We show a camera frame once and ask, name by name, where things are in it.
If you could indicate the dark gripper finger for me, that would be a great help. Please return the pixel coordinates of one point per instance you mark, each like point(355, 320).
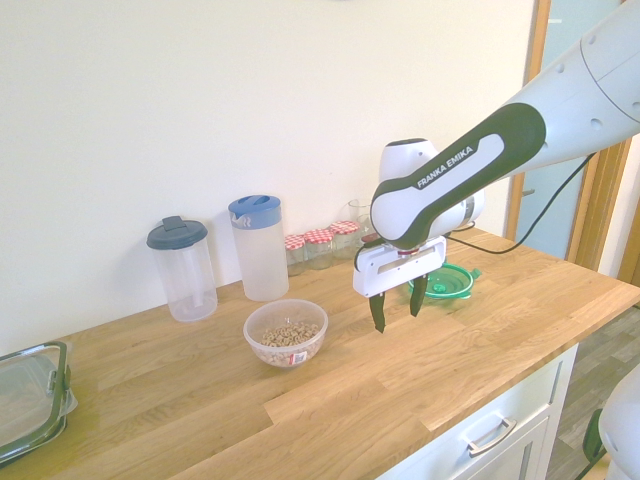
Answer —
point(417, 297)
point(378, 312)

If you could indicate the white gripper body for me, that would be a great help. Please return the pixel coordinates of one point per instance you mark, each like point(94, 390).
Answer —
point(395, 272)

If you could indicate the green round container lid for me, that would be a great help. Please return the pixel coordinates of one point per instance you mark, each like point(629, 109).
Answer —
point(446, 285)

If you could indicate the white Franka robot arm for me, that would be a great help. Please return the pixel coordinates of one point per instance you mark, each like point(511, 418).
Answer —
point(450, 185)

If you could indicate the glass jar red checkered lid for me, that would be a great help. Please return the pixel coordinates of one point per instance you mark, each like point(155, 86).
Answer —
point(345, 237)
point(295, 252)
point(319, 247)

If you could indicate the clear plastic food bowl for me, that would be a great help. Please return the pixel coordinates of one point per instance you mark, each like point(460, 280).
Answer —
point(265, 345)

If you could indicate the clear pitcher blue lid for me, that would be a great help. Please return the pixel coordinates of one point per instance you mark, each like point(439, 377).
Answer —
point(262, 260)

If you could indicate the clear pitcher dark grey lid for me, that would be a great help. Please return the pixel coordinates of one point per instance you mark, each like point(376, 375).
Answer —
point(185, 280)

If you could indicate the rectangular container with clip lid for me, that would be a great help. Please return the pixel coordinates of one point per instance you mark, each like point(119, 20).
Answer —
point(25, 395)

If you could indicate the tall footed drinking glass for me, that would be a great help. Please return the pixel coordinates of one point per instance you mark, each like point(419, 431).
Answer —
point(357, 210)

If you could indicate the cereal rings heap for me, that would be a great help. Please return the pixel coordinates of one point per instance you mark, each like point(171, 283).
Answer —
point(287, 335)

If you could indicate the dark green curved bar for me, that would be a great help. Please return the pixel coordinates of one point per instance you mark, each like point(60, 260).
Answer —
point(593, 440)

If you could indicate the wooden cabinet with knobs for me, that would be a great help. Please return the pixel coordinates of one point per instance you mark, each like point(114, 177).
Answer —
point(565, 30)

